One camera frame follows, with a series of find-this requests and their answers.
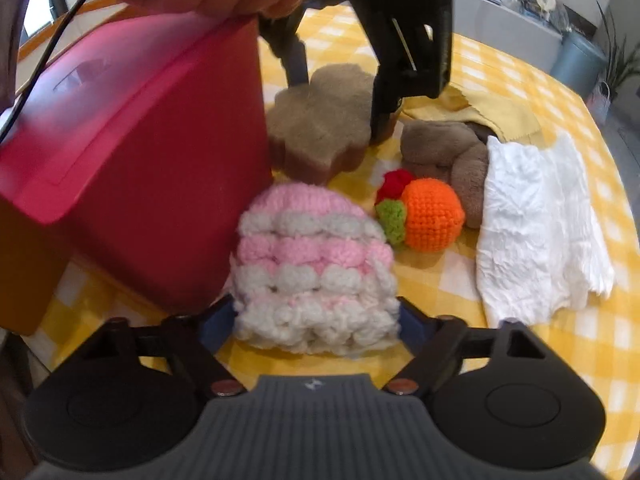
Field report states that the red box lid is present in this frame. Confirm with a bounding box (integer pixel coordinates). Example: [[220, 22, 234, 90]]
[[1, 14, 271, 335]]

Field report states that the yellow microfiber cloth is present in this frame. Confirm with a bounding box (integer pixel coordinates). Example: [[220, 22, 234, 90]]
[[402, 84, 547, 148]]

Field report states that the pink white knitted hat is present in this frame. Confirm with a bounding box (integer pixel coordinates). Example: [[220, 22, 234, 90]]
[[230, 182, 400, 356]]

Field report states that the pastel woven basket bag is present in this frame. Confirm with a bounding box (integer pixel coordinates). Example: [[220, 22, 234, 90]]
[[587, 80, 611, 127]]

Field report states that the brown flower sponge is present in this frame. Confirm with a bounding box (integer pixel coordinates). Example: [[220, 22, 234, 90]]
[[266, 63, 400, 185]]

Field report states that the white tissue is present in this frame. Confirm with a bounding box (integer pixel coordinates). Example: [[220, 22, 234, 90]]
[[476, 133, 615, 327]]

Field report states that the yellow checkered tablecloth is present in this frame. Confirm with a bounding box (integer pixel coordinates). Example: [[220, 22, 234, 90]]
[[23, 4, 639, 479]]

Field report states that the red crochet ball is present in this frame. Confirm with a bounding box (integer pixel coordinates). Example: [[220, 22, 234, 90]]
[[374, 168, 416, 205]]

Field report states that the brown plush towel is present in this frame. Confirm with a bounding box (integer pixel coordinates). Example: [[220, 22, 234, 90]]
[[400, 120, 496, 230]]

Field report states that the tall green floor plant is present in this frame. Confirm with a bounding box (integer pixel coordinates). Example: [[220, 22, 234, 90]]
[[594, 2, 639, 102]]

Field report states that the orange crochet fruit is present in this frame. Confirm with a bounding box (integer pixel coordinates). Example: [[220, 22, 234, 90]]
[[374, 178, 465, 252]]

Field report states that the grey blue trash can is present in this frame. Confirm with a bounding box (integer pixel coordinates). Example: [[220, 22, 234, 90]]
[[550, 30, 606, 100]]

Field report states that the white marble tv console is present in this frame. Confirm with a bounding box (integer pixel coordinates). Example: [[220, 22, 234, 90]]
[[452, 0, 562, 73]]

